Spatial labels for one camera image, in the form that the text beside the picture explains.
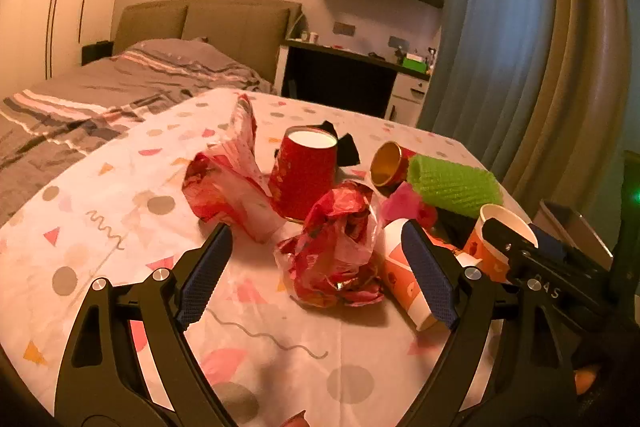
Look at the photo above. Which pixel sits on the pink paper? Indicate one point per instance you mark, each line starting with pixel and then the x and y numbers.
pixel 405 202

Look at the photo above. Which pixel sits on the orange white paper cup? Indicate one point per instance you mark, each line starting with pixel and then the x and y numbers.
pixel 395 277
pixel 480 252

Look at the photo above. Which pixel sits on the beige curtain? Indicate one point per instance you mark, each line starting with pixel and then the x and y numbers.
pixel 575 82

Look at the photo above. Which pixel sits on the grey wall socket panel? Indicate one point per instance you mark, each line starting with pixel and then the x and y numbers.
pixel 398 42
pixel 342 28

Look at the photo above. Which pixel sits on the black paper piece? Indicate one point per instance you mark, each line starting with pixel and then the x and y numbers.
pixel 347 152

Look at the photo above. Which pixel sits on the beige padded headboard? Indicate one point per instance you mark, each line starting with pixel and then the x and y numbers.
pixel 225 27

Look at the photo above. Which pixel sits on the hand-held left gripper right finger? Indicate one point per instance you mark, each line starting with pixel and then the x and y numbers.
pixel 430 277

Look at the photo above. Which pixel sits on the white wardrobe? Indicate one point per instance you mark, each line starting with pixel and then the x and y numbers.
pixel 50 7

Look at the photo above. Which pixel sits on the patterned tablecloth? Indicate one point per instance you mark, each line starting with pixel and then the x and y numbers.
pixel 150 207

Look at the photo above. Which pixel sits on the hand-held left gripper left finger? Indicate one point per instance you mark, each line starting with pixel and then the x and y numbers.
pixel 205 277

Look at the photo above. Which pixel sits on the red plastic bag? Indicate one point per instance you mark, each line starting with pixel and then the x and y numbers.
pixel 225 187
pixel 330 247

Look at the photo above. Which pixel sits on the blue curtain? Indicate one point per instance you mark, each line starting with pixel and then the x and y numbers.
pixel 490 32

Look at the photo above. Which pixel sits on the dark desk with white drawers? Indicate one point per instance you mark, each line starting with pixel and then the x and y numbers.
pixel 340 82

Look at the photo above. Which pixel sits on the red cylindrical paper canister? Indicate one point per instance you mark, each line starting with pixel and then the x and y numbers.
pixel 300 177

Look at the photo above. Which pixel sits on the bed with striped blanket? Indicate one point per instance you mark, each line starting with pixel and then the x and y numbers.
pixel 75 107

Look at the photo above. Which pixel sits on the small red cup gold inside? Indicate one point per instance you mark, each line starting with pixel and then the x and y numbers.
pixel 387 164

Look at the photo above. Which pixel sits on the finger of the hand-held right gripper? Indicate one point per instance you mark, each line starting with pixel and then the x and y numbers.
pixel 502 234
pixel 550 247

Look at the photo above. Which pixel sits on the green box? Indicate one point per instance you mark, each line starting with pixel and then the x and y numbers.
pixel 414 64

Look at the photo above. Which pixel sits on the black nightstand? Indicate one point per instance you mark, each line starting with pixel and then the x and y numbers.
pixel 96 53

